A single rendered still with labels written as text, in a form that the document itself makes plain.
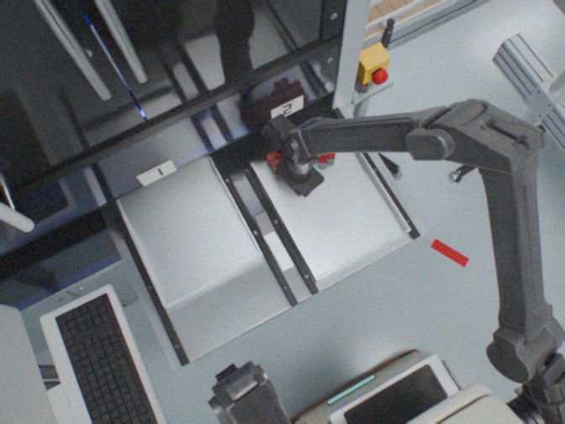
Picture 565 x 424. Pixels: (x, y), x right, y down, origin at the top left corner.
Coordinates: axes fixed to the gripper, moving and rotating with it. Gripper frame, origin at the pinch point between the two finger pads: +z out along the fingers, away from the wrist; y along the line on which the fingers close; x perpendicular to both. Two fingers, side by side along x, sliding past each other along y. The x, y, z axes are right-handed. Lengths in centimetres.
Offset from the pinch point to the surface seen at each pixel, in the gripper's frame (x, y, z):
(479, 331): -35, -69, 93
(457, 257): -51, -43, 92
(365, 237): -3.7, -19.7, 4.4
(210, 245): 25.3, 5.3, 4.5
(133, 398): 63, -9, 10
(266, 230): 12.9, -1.7, 3.1
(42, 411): 79, 3, 7
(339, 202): -5.6, -8.8, 4.2
